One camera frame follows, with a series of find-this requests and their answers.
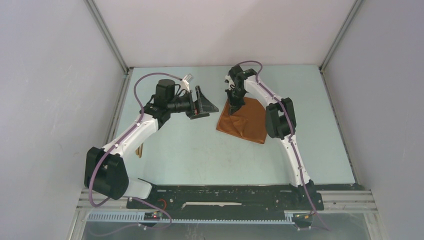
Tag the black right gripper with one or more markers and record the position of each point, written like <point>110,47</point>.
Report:
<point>234,105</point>

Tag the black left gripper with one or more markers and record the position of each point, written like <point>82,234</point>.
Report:
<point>200,108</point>

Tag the orange cloth napkin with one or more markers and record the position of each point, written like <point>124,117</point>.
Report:
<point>248,123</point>

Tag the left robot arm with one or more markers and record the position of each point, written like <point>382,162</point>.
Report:
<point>106,167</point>

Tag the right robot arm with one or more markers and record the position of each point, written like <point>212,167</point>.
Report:
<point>280,123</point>

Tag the wooden fork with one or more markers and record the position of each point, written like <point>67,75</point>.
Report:
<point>140,150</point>

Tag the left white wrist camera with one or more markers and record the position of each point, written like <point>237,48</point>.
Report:
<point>185,82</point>

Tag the right aluminium frame post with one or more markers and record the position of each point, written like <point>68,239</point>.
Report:
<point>355,8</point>

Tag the aluminium frame post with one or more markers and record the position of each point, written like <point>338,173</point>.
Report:
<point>106,33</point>
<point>355,8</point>

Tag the left aluminium frame post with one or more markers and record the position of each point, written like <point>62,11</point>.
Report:
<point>106,33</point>

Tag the white cable duct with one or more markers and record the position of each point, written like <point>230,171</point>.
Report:
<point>144,217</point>

